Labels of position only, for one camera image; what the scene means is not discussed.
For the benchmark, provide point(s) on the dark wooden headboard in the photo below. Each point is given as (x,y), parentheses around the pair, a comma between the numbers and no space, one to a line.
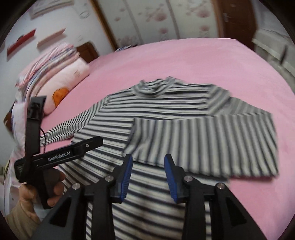
(88,52)

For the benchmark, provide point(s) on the person's left hand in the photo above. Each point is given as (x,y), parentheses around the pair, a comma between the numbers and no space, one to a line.
(28,197)

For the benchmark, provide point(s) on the pink bed blanket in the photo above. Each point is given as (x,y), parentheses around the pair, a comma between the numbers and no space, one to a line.
(223,62)

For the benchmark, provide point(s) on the beige sleeve forearm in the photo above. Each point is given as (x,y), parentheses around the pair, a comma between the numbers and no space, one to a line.
(23,220)

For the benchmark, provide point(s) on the red wall shelf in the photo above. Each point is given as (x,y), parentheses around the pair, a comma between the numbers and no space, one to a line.
(22,39)

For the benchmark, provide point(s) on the black white striped shirt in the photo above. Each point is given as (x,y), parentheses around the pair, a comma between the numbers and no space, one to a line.
(203,128)

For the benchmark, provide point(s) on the folded pink striped blanket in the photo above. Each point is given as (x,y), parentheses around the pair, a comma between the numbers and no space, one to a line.
(45,62)

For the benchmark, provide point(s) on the white wall air conditioner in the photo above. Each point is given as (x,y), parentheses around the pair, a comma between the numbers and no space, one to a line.
(45,6)

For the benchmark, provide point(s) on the dark brown wooden door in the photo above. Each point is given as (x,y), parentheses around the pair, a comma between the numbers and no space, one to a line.
(239,22)

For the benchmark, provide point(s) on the beige cloth-covered cabinet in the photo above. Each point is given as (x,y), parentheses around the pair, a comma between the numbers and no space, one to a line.
(278,51)

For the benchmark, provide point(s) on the white pink pillow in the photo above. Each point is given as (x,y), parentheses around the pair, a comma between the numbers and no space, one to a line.
(15,122)

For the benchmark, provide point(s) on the pink wall shelf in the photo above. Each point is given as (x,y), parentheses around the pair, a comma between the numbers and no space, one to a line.
(50,37)

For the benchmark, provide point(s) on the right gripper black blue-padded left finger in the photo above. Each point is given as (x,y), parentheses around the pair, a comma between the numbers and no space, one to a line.
(67,220)

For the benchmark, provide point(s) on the floral sliding wardrobe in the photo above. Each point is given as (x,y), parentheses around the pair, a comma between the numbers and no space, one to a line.
(143,22)

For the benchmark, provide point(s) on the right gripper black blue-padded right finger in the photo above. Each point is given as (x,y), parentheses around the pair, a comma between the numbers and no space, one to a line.
(229,218)

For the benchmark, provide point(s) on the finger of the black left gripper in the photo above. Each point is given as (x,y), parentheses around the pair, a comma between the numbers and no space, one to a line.
(35,114)

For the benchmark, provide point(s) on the folded pink cartoon quilt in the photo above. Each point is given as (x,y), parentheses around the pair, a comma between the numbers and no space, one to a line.
(59,85)

